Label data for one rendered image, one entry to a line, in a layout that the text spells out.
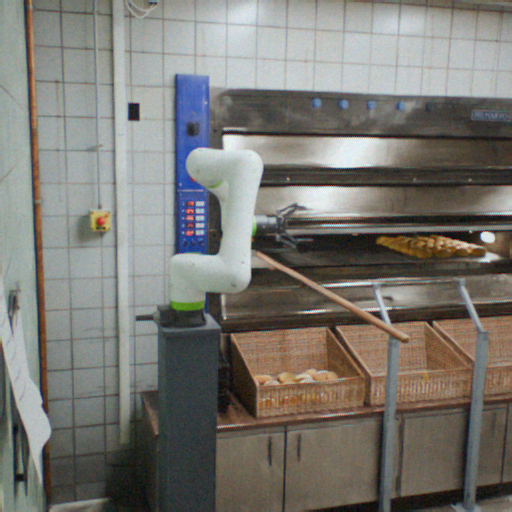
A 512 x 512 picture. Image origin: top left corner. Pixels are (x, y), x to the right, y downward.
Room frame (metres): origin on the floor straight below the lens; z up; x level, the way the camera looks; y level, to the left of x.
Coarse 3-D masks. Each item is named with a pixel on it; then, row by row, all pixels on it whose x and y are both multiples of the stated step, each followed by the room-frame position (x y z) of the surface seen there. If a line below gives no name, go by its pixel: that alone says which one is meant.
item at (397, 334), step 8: (264, 256) 3.76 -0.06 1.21; (272, 264) 3.60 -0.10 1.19; (280, 264) 3.51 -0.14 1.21; (288, 272) 3.36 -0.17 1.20; (296, 272) 3.31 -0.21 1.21; (304, 280) 3.16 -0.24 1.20; (312, 288) 3.05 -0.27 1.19; (320, 288) 2.98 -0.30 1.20; (328, 296) 2.87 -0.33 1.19; (336, 296) 2.82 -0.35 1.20; (344, 304) 2.72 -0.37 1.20; (352, 304) 2.69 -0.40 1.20; (360, 312) 2.58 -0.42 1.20; (368, 320) 2.51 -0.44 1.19; (376, 320) 2.46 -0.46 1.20; (384, 328) 2.38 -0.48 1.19; (392, 328) 2.35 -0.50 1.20; (392, 336) 2.33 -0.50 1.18; (400, 336) 2.28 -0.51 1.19
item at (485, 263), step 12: (372, 264) 3.72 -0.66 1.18; (384, 264) 3.73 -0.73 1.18; (396, 264) 3.74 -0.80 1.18; (408, 264) 3.75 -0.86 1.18; (420, 264) 3.77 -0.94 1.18; (432, 264) 3.79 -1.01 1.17; (444, 264) 3.81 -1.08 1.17; (456, 264) 3.84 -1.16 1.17; (468, 264) 3.86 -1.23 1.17; (480, 264) 3.88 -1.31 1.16; (492, 264) 3.90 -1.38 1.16; (504, 264) 3.93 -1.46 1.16; (252, 276) 3.48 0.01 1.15; (264, 276) 3.50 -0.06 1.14; (276, 276) 3.52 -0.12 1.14
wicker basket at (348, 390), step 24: (240, 336) 3.43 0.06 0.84; (264, 336) 3.46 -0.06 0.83; (288, 336) 3.50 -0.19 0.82; (312, 336) 3.54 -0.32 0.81; (240, 360) 3.24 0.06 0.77; (264, 360) 3.43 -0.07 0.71; (288, 360) 3.47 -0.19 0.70; (312, 360) 3.51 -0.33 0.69; (336, 360) 3.43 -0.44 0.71; (240, 384) 3.24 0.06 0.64; (288, 384) 3.02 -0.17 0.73; (312, 384) 3.06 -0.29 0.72; (336, 384) 3.10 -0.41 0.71; (360, 384) 3.13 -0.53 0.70; (264, 408) 2.99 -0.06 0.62; (288, 408) 3.02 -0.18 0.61; (312, 408) 3.06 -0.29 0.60; (336, 408) 3.09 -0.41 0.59
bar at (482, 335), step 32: (256, 288) 3.10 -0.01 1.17; (288, 288) 3.14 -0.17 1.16; (352, 288) 3.25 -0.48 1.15; (384, 320) 3.16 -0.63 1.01; (480, 352) 3.20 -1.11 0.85; (480, 384) 3.20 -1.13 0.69; (384, 416) 3.09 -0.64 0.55; (480, 416) 3.20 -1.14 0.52; (384, 448) 3.07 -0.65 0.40; (384, 480) 3.06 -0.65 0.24
